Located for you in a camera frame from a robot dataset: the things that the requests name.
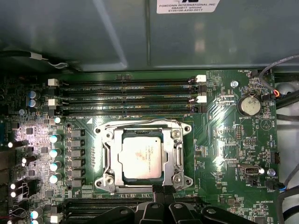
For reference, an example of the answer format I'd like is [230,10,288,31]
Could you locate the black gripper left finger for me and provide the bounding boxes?
[90,185,169,224]

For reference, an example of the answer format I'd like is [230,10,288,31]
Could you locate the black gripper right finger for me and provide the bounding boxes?
[164,185,244,224]

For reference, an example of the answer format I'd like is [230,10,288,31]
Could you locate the metal wire locking lever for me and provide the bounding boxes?
[104,119,178,130]
[109,183,155,190]

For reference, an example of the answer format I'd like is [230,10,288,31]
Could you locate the silver CPU green substrate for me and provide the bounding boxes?
[117,135,168,181]

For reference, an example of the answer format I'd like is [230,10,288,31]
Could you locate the black RAM slot white clips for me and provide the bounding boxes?
[48,74,207,87]
[49,95,207,107]

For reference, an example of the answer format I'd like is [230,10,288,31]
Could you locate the green motherboard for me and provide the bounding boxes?
[0,69,278,224]

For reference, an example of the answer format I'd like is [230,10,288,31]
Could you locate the silver internal USB port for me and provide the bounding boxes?
[237,164,260,176]

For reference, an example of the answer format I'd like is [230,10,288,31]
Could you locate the silver coin battery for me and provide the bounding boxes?
[237,94,262,116]

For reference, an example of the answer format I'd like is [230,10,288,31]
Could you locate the black and gray PC case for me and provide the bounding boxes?
[0,0,299,224]

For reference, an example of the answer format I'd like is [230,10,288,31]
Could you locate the white printed label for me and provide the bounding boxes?
[156,0,218,14]

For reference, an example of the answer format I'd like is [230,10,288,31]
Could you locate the thin gray wire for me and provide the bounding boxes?
[258,54,299,94]

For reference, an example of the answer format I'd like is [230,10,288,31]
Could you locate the black cable white tie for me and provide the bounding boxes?
[0,50,81,70]

